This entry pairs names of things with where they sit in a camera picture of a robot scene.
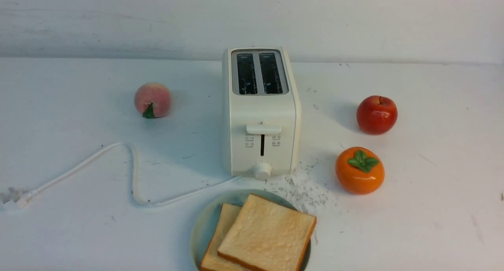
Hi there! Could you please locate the toasted bread slice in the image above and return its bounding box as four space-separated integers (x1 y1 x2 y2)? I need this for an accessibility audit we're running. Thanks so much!
200 203 248 271
217 193 317 271

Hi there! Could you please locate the white two-slot toaster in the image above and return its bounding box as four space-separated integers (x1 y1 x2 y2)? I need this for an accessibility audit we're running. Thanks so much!
222 47 301 181

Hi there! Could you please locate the pink peach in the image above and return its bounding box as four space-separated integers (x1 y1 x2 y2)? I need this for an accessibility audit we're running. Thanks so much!
134 82 172 119

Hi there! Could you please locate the light blue round plate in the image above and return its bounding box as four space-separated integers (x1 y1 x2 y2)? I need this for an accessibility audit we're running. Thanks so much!
190 189 311 271

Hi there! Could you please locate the orange persimmon with green leaf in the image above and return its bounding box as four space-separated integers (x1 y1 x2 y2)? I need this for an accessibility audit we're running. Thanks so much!
335 147 385 195

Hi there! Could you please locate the red apple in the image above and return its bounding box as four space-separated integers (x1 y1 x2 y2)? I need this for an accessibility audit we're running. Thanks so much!
356 95 398 135

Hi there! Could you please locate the white toaster power cord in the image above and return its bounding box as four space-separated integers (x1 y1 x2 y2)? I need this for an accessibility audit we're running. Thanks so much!
0 142 243 210

